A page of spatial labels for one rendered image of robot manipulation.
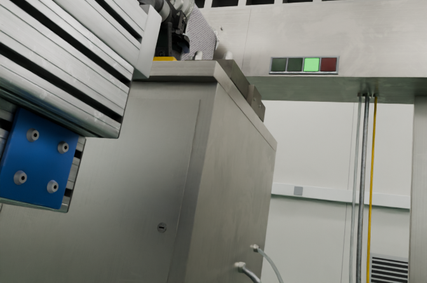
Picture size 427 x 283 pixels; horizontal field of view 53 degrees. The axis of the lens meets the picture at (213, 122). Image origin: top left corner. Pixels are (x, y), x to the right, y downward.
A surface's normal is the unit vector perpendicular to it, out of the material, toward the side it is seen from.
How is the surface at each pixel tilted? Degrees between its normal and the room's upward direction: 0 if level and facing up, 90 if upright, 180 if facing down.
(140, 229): 90
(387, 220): 90
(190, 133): 90
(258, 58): 90
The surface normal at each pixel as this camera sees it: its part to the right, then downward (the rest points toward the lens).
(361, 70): -0.34, -0.32
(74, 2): 0.92, 0.04
